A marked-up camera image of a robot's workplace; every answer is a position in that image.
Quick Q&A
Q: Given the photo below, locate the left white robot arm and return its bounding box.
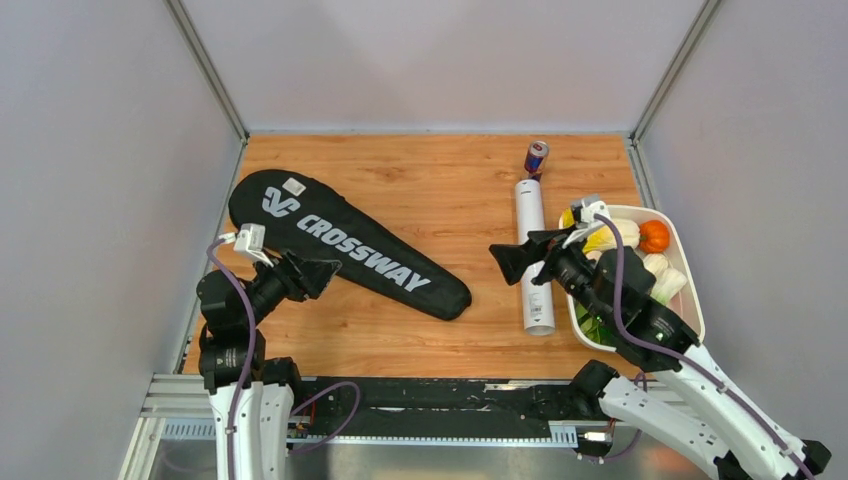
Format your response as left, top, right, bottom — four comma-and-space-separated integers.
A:
196, 252, 342, 479

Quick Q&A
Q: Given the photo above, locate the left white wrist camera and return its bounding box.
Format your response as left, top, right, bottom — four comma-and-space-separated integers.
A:
217, 223, 274, 267

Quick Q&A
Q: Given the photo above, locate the yellow napa cabbage toy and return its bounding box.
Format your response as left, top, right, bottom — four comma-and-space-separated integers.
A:
559, 210, 640, 254

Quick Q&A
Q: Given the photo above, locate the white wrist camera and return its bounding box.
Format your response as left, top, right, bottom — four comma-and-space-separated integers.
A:
217, 223, 274, 267
559, 194, 611, 246

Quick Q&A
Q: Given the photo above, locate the small orange pumpkin toy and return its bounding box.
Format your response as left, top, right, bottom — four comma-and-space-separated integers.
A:
638, 220, 671, 254

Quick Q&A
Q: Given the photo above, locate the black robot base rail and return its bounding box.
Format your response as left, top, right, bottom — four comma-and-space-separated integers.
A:
282, 376, 623, 456

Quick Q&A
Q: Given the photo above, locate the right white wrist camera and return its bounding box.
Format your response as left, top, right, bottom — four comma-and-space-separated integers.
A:
559, 194, 611, 246

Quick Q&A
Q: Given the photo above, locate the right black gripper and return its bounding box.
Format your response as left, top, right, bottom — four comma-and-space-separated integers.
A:
486, 224, 611, 325

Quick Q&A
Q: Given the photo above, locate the white shuttlecock tube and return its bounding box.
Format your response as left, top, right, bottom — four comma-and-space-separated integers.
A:
515, 179, 556, 336

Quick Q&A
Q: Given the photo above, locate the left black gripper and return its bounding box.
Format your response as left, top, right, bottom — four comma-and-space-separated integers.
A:
239, 247, 341, 327

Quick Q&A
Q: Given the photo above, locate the white plastic basin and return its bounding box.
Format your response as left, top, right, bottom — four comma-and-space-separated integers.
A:
566, 204, 705, 353

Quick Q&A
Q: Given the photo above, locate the black Crossway racket bag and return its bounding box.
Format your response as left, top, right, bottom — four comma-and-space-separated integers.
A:
228, 169, 472, 321

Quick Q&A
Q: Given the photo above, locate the green leaf vegetable toy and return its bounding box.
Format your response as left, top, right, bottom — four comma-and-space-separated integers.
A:
575, 304, 612, 347

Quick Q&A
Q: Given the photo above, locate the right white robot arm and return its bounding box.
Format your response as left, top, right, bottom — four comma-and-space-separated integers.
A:
489, 227, 832, 479

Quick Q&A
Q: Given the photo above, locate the red blue drink can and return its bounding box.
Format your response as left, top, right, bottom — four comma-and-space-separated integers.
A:
524, 140, 550, 181

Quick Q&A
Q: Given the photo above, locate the white green bok choy toy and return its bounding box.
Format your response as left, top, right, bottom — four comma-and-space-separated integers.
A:
650, 268, 688, 305

